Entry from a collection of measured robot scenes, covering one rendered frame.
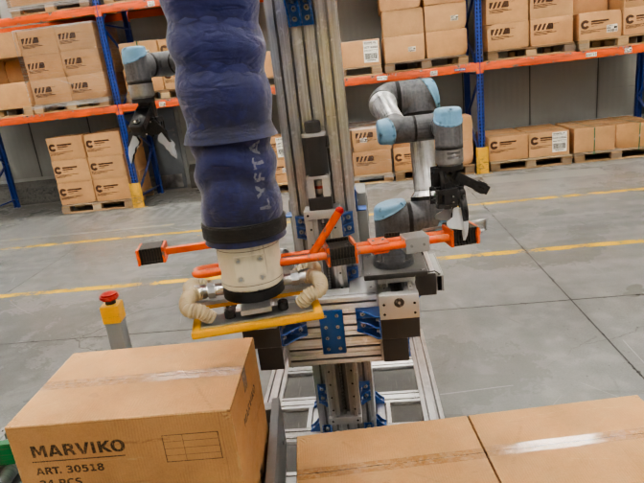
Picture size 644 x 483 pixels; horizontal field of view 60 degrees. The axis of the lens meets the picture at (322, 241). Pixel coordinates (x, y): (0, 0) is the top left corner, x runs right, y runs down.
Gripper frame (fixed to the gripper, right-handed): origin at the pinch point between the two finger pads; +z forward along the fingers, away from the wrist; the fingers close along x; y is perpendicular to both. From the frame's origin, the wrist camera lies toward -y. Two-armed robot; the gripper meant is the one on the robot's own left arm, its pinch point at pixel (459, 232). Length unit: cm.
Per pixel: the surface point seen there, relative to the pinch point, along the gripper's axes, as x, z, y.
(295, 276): 2.5, 4.9, 48.4
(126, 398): 6, 31, 98
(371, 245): 3.1, -0.9, 26.6
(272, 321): 15, 11, 56
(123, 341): -53, 41, 113
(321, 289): 11.8, 6.3, 42.6
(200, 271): 3, -1, 73
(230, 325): 14, 11, 67
